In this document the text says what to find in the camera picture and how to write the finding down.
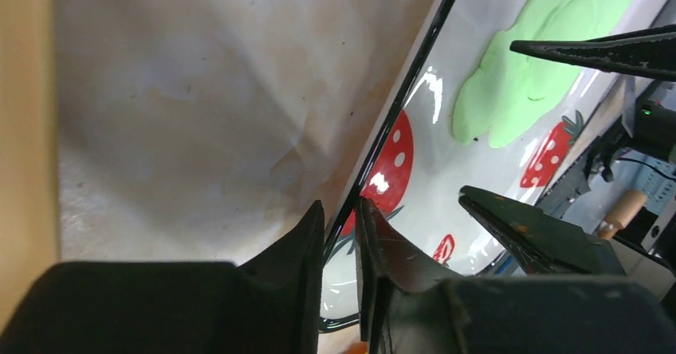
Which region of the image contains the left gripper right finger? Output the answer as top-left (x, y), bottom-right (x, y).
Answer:
top-left (356, 198), bottom-right (675, 353)

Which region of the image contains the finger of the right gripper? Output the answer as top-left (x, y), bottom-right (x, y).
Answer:
top-left (509, 24), bottom-right (675, 81)
top-left (458, 186), bottom-right (626, 276)

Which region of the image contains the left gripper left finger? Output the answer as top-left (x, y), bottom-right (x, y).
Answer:
top-left (1, 201), bottom-right (324, 353)

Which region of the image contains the green dough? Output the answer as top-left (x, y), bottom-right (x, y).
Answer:
top-left (450, 0), bottom-right (632, 148)

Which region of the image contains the white strawberry tray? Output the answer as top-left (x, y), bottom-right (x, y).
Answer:
top-left (316, 0), bottom-right (676, 334)

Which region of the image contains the yellow tray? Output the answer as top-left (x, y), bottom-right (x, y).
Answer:
top-left (1, 0), bottom-right (60, 326)

